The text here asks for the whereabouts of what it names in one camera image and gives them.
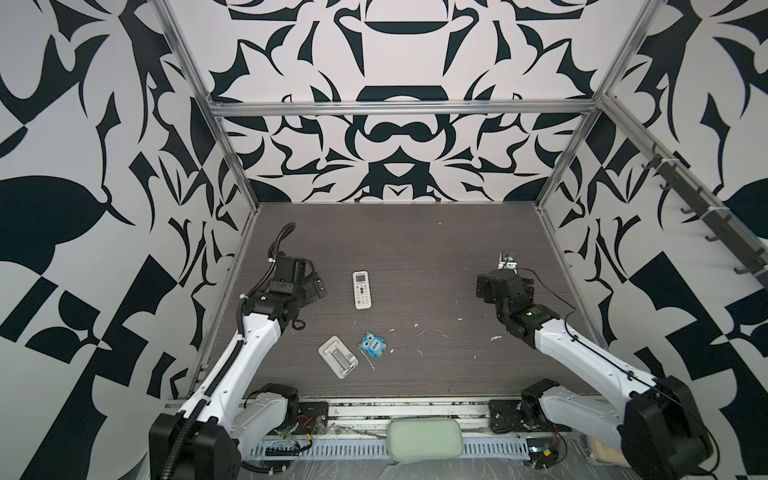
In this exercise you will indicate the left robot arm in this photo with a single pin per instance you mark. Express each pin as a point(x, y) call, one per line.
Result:
point(212, 433)

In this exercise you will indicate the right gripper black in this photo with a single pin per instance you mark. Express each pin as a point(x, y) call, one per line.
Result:
point(489, 289)

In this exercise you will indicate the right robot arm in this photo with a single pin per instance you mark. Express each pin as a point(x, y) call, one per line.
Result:
point(653, 422)

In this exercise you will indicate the white remote control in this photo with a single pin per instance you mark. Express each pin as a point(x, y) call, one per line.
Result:
point(361, 290)

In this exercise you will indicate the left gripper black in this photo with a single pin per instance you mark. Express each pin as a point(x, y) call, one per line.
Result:
point(310, 292)

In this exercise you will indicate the green sponge pad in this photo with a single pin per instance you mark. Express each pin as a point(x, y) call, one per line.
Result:
point(421, 439)

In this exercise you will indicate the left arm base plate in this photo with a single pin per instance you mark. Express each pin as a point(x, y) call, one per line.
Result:
point(305, 417)

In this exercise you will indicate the aluminium frame bar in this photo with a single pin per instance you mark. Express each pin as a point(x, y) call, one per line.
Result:
point(225, 110)

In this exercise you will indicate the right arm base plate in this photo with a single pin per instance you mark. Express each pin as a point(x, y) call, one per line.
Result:
point(506, 416)

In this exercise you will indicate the white phone stand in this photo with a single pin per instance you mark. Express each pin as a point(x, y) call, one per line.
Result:
point(338, 357)

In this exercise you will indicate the small circuit board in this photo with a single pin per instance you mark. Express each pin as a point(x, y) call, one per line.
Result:
point(545, 453)

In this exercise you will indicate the black hook rail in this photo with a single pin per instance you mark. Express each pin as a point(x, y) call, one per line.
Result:
point(701, 204)

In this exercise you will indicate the beige sponge pad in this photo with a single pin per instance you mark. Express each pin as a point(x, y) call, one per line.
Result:
point(601, 453)

